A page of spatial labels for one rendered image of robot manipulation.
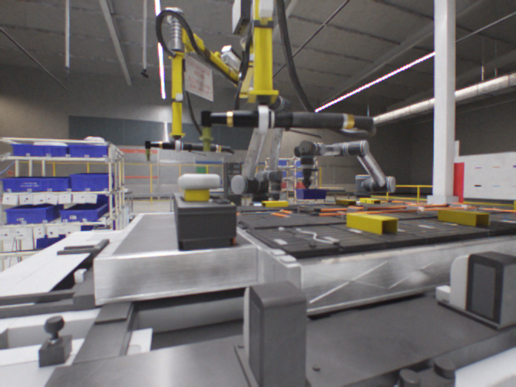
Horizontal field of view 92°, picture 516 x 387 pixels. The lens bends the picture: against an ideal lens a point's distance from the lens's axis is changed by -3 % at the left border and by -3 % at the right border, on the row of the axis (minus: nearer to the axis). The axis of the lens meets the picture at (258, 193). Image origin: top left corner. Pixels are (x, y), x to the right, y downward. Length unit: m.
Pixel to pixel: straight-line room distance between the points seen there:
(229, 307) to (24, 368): 0.43
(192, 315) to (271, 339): 0.44
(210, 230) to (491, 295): 0.61
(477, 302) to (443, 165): 5.62
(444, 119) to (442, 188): 1.37
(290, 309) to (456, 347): 0.34
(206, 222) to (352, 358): 0.42
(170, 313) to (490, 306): 0.71
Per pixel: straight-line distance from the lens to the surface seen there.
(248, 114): 0.75
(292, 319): 0.37
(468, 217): 1.19
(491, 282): 0.69
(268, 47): 0.82
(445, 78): 6.57
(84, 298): 0.82
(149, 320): 0.78
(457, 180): 6.48
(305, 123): 0.78
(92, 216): 3.45
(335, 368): 0.48
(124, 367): 0.51
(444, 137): 6.31
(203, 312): 0.78
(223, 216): 0.67
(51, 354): 0.63
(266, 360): 0.38
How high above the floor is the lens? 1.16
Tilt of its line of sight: 2 degrees down
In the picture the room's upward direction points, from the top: straight up
